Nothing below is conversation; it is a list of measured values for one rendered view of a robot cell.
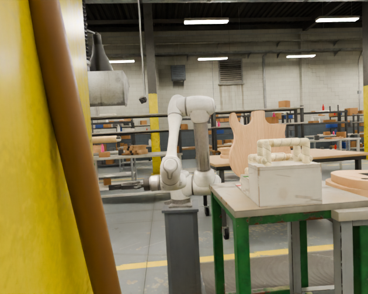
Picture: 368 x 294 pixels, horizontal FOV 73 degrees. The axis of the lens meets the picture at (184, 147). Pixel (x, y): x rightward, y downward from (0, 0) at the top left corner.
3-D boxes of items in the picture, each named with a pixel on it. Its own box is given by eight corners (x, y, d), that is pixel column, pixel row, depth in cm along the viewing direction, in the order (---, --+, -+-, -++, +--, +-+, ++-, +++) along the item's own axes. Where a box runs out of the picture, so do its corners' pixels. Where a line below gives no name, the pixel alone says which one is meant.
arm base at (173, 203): (166, 202, 208) (165, 195, 207) (192, 200, 207) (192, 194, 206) (163, 208, 189) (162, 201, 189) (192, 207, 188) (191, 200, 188)
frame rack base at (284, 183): (259, 207, 105) (258, 167, 104) (249, 198, 120) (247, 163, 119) (323, 203, 106) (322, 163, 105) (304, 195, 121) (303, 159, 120)
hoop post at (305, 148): (304, 164, 106) (304, 142, 106) (301, 163, 109) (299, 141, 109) (312, 163, 106) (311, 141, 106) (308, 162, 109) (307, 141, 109)
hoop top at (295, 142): (264, 147, 105) (264, 140, 105) (261, 147, 108) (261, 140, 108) (311, 145, 106) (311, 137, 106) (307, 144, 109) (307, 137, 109)
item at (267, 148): (265, 166, 106) (264, 144, 105) (262, 165, 109) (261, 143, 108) (273, 165, 106) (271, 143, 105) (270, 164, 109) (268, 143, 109)
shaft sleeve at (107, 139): (76, 144, 115) (75, 137, 114) (78, 144, 118) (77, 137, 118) (116, 142, 116) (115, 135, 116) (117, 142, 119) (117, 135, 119)
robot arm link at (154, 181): (160, 188, 152) (150, 189, 152) (159, 174, 152) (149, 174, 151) (160, 192, 143) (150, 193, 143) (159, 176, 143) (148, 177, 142)
